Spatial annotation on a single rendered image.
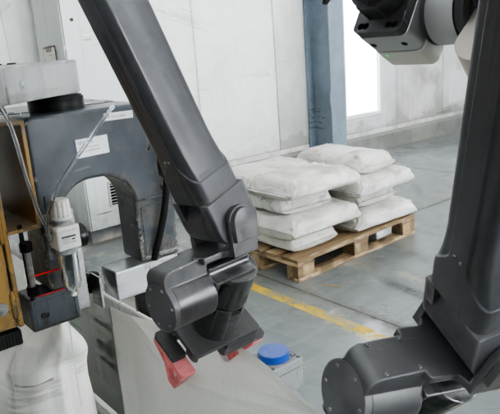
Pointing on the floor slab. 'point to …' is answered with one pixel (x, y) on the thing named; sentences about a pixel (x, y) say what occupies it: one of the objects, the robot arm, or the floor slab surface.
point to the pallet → (355, 245)
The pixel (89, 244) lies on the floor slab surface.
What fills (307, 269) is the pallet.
